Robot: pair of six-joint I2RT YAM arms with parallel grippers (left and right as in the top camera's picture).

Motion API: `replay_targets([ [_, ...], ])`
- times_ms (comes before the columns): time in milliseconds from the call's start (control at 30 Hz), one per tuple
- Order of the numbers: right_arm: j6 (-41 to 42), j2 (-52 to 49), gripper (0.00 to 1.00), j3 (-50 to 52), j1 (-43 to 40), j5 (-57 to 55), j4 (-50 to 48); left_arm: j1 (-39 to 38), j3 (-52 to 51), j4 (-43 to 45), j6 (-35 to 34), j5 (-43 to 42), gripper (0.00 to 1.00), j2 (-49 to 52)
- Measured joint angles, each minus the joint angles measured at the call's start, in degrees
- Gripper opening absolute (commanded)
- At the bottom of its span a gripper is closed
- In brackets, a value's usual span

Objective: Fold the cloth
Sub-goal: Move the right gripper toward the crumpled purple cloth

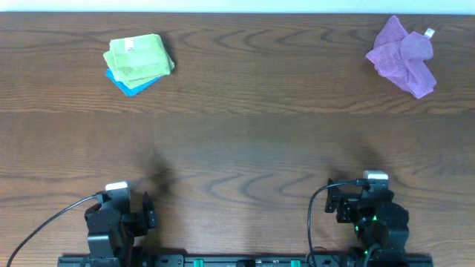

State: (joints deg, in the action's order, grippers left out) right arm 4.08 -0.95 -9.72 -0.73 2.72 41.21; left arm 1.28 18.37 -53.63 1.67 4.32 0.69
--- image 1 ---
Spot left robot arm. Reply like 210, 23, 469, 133
85, 189, 157, 266

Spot purple crumpled cloth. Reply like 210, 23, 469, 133
373, 16, 408, 48

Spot purple cloth with tag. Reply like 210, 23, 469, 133
366, 32, 436, 99

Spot right black cable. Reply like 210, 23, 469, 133
306, 179, 367, 267

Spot green folded cloth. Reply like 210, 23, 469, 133
103, 33, 175, 90

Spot black cable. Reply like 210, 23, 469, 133
5, 193, 105, 267
306, 179, 367, 267

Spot left black cable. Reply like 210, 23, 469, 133
5, 193, 105, 267

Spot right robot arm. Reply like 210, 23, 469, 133
325, 178, 409, 266

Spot blue folded cloth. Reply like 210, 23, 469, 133
105, 69, 160, 97

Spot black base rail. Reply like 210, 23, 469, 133
56, 254, 434, 267

